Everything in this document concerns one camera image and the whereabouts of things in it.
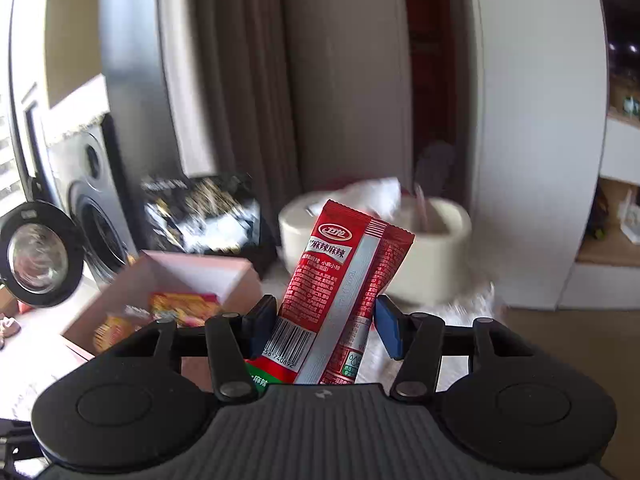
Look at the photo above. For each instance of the dark grey tall cabinet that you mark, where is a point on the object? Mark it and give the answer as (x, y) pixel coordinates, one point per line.
(135, 60)

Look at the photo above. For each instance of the white textured table cloth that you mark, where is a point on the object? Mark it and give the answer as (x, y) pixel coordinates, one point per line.
(470, 311)

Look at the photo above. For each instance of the grey washing machine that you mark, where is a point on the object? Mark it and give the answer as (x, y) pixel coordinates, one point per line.
(107, 232)

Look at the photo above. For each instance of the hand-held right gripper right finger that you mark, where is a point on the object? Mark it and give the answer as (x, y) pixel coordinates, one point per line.
(390, 328)

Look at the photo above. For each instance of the orange red chips packet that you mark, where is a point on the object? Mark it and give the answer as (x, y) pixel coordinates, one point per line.
(185, 308)

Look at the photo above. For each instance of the beige curtain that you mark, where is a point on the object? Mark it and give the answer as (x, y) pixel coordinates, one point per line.
(300, 85)

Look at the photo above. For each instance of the pink cardboard box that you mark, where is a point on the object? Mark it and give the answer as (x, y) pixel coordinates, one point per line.
(200, 273)

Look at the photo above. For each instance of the black television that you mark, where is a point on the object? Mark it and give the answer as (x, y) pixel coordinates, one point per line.
(625, 10)

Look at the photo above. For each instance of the black printed snack bag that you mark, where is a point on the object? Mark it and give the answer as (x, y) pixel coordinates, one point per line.
(200, 210)

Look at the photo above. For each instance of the cream oval tissue box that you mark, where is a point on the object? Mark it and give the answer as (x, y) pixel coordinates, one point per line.
(435, 266)

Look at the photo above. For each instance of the small bottles on shelf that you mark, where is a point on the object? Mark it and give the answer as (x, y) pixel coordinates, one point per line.
(631, 105)

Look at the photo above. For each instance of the white tissue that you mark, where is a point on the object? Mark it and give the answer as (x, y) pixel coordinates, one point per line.
(375, 196)

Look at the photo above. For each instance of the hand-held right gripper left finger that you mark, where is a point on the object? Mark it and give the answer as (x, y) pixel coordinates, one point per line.
(262, 328)

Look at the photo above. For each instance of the red spicy strip packet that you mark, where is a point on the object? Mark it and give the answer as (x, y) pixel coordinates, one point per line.
(340, 280)

